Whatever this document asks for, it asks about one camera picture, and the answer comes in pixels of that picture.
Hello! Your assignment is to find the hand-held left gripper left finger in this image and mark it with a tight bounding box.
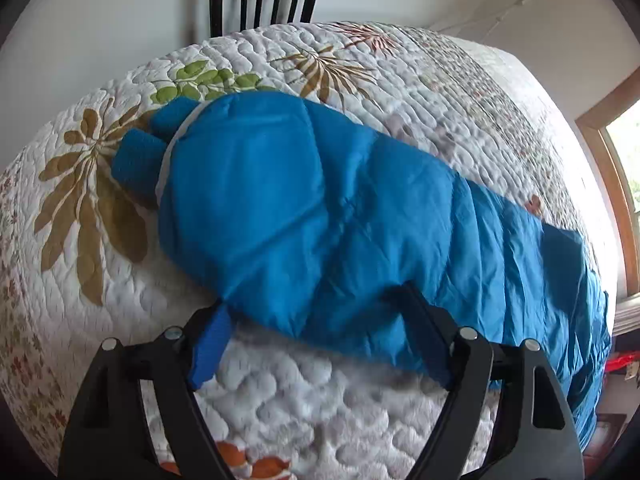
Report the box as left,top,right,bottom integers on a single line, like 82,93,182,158
57,301,232,480

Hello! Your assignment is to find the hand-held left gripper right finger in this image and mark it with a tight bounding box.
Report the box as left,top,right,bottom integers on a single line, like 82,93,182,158
392,281,586,480

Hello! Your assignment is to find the blue puffer jacket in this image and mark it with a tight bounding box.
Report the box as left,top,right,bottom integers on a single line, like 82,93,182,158
111,94,613,448

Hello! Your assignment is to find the white floral quilt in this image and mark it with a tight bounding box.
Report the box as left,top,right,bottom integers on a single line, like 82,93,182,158
0,21,618,480

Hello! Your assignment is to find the red bag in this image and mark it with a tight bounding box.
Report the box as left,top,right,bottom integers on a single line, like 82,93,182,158
604,350,640,377

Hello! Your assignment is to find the wooden window frame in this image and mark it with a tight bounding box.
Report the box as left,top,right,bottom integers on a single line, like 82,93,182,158
575,105,640,306

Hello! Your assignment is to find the white wall cord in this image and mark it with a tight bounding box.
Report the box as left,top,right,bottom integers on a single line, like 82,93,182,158
430,0,545,37

